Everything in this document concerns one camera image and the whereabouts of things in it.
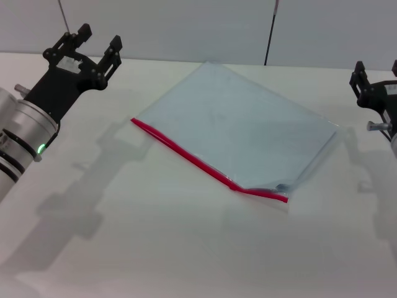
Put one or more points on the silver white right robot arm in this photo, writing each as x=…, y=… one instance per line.
x=376, y=126

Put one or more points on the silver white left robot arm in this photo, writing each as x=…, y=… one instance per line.
x=21, y=133

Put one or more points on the light blue paper sheet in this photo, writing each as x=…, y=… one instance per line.
x=248, y=108

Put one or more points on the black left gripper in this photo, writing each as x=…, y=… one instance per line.
x=62, y=87

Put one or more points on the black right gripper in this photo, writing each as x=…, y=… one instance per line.
x=386, y=99

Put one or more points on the clear red-zip document bag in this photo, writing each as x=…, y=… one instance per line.
x=235, y=124

